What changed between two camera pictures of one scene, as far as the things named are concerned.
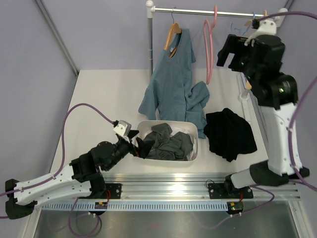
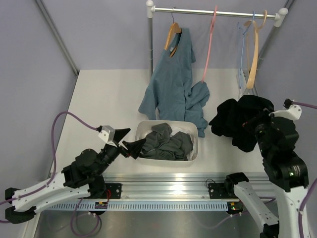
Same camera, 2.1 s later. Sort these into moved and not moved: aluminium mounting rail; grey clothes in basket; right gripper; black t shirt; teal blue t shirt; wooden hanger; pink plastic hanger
Moved: right gripper; black t shirt; pink plastic hanger
Not moved: aluminium mounting rail; teal blue t shirt; grey clothes in basket; wooden hanger
